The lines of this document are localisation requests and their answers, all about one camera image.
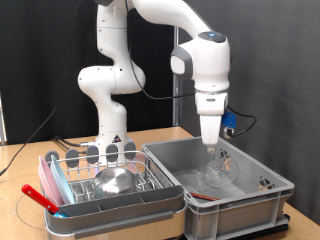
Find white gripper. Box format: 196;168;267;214
194;91;230;155

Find clear wine glass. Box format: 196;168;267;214
189;156;240;192

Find stainless steel bowl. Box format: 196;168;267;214
93;166;137;198

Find light blue plate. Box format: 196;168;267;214
49;154;77;205

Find aluminium vertical pole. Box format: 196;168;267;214
171;26;181;127

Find grey plastic crate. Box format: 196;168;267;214
140;134;296;240

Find pink plate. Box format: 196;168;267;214
37;155;64;208

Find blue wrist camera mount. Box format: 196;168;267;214
221;110;238;139

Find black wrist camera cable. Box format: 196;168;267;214
124;0;258;138

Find wire dish rack grey tray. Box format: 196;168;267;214
37;141;188;240

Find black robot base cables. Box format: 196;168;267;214
51;135;98;151

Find long black hanging cable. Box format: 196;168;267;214
0;0;83;177

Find silver frame post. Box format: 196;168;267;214
0;93;8;146

